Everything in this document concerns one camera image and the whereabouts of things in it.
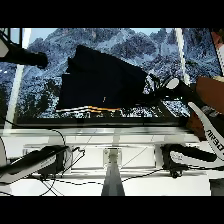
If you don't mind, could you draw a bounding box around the black cable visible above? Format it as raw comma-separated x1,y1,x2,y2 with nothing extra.
65,145,86,172
121,167,165,183
39,174,105,197

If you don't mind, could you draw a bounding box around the brown garment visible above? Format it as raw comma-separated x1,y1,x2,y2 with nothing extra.
185,75,224,142

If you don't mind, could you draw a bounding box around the black garment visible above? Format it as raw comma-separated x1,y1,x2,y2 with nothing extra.
55,44,150,114

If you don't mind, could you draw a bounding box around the silver frame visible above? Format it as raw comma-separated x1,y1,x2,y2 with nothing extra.
0,126,224,197

